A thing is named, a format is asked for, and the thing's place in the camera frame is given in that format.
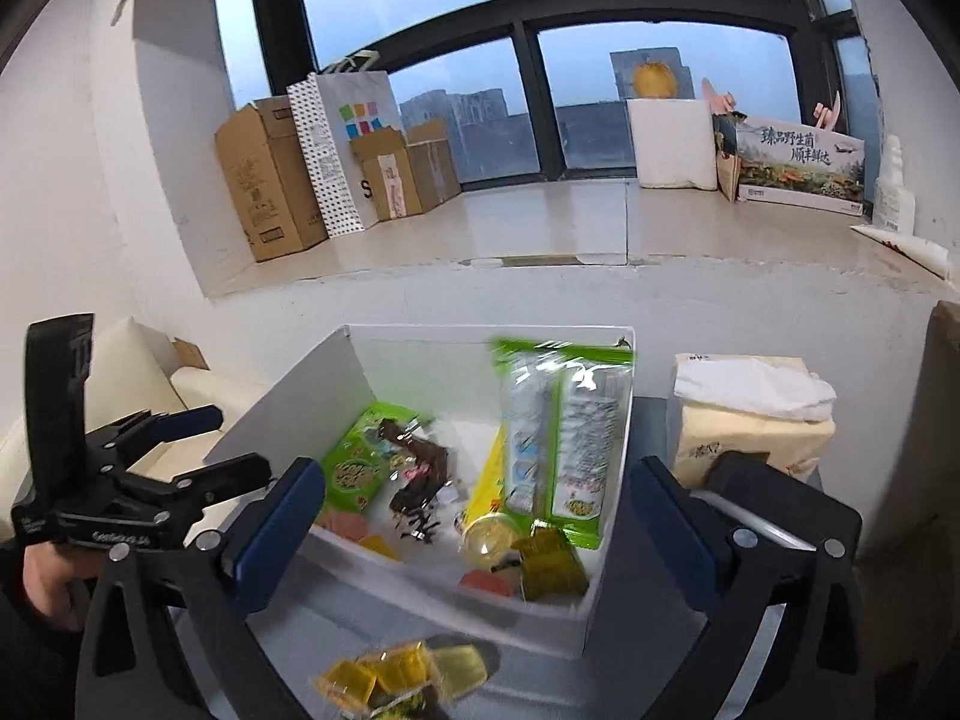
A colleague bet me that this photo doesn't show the plain taped cardboard box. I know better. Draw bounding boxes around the plain taped cardboard box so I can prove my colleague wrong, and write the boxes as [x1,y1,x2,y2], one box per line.
[405,118,463,215]

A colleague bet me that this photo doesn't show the dark wooden cabinet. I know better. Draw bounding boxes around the dark wooden cabinet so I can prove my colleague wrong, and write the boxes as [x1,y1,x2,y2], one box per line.
[922,300,960,466]

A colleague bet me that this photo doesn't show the person's left hand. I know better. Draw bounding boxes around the person's left hand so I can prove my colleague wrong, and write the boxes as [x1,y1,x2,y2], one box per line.
[22,544,95,631]

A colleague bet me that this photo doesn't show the rolled white paper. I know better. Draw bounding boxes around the rolled white paper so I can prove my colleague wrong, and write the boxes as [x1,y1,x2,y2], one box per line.
[850,221,953,278]

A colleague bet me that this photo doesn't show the yellow jelly cup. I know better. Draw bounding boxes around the yellow jelly cup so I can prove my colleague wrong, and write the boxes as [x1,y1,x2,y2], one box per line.
[459,514,518,563]

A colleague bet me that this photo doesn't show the cream leather sofa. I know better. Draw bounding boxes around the cream leather sofa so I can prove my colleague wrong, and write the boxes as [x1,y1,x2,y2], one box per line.
[0,317,271,533]

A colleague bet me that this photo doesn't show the tall cardboard box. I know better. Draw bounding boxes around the tall cardboard box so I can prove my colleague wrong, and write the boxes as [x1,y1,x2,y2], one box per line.
[214,96,329,263]

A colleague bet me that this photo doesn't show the pink cutout figure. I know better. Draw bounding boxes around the pink cutout figure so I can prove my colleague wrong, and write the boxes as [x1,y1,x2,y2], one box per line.
[812,90,845,132]
[703,77,740,117]

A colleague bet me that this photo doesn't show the long green snack packet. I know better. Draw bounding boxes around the long green snack packet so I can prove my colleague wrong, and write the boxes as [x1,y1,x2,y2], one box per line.
[491,337,635,550]

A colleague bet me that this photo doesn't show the pale yellowish clear packet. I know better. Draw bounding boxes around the pale yellowish clear packet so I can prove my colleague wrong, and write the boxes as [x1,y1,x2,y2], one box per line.
[427,643,488,695]

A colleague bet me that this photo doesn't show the yellow round fruit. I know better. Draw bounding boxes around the yellow round fruit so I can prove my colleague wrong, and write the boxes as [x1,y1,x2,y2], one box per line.
[632,60,680,100]

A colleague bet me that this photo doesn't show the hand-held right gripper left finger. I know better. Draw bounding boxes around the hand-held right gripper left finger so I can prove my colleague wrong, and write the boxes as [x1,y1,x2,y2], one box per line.
[75,456,327,720]

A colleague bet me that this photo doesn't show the black and white clock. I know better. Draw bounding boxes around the black and white clock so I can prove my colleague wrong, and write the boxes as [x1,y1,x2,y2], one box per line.
[705,450,863,563]

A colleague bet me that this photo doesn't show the white spray bottle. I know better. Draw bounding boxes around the white spray bottle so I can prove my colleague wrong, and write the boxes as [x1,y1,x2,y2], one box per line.
[870,135,917,232]

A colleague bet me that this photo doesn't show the wide green snack packet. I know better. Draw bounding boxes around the wide green snack packet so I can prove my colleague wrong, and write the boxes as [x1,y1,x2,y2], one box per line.
[322,403,425,515]

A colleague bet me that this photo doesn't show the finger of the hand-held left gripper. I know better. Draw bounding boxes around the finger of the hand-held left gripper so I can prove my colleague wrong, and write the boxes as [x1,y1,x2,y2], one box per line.
[86,405,224,467]
[127,452,272,533]

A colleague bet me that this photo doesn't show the red jelly cup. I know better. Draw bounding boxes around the red jelly cup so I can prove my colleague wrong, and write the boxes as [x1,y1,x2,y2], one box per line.
[315,508,368,539]
[459,568,520,597]

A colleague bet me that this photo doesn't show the cream tissue pack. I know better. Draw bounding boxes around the cream tissue pack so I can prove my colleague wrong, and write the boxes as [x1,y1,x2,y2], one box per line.
[670,352,837,485]

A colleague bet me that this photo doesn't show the black window frame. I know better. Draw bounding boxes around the black window frame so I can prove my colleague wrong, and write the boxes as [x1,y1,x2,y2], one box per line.
[244,0,886,185]

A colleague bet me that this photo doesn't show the white dotted paper bag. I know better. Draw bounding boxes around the white dotted paper bag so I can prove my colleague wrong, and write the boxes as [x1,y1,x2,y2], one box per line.
[287,52,406,237]

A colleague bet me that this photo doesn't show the clear packet of brown snack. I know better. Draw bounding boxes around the clear packet of brown snack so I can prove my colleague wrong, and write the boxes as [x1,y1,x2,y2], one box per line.
[375,416,458,545]

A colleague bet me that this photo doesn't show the scenic printed carton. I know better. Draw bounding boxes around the scenic printed carton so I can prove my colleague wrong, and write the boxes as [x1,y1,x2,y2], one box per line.
[733,116,867,217]

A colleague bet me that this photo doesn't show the white foam box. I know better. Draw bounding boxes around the white foam box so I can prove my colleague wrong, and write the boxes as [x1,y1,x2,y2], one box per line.
[627,97,719,191]

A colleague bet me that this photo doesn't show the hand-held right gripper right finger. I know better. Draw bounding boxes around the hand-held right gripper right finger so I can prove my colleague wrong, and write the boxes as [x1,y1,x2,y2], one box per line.
[628,456,890,720]

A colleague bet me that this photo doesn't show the yellow snack pouch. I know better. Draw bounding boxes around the yellow snack pouch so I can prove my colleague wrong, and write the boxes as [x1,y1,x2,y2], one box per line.
[466,424,511,533]

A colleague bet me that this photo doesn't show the olive gold snack packet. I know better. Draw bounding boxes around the olive gold snack packet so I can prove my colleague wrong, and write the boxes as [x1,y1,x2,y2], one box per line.
[517,525,590,602]

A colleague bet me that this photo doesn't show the cardboard box with white label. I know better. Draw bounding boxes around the cardboard box with white label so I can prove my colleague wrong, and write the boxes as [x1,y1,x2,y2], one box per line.
[349,127,422,222]

